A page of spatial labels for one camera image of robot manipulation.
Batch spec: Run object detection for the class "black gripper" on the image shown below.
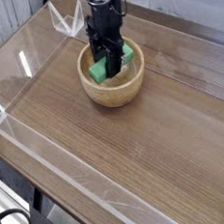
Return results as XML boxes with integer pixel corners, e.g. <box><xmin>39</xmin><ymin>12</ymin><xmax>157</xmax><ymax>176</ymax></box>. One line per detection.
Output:
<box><xmin>86</xmin><ymin>0</ymin><xmax>124</xmax><ymax>78</ymax></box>

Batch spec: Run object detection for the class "green rectangular block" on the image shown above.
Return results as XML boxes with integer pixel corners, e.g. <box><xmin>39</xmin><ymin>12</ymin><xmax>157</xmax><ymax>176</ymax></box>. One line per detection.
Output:
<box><xmin>89</xmin><ymin>43</ymin><xmax>134</xmax><ymax>84</ymax></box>

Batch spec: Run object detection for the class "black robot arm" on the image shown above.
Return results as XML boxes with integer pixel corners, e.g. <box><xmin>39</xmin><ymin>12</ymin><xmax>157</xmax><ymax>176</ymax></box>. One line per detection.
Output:
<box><xmin>86</xmin><ymin>0</ymin><xmax>124</xmax><ymax>78</ymax></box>

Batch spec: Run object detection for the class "brown wooden bowl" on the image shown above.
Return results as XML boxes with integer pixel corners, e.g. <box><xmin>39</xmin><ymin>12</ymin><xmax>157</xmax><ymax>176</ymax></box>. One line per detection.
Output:
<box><xmin>77</xmin><ymin>37</ymin><xmax>145</xmax><ymax>107</ymax></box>

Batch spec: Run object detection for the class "clear acrylic front barrier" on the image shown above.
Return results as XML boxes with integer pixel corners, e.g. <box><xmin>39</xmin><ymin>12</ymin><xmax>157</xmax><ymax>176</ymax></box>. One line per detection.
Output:
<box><xmin>0</xmin><ymin>107</ymin><xmax>178</xmax><ymax>224</ymax></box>

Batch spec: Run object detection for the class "black table leg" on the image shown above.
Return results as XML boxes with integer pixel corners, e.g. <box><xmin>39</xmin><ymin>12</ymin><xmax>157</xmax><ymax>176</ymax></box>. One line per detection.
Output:
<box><xmin>33</xmin><ymin>188</ymin><xmax>43</xmax><ymax>212</ymax></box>

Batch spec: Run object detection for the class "clear acrylic corner bracket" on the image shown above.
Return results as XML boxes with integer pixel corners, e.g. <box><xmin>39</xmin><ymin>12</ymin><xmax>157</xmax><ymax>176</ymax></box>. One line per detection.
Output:
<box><xmin>47</xmin><ymin>0</ymin><xmax>85</xmax><ymax>38</ymax></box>

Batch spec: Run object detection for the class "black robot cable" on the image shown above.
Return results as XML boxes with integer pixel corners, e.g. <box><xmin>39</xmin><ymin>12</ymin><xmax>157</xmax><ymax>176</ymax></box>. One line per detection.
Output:
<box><xmin>109</xmin><ymin>0</ymin><xmax>130</xmax><ymax>19</ymax></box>

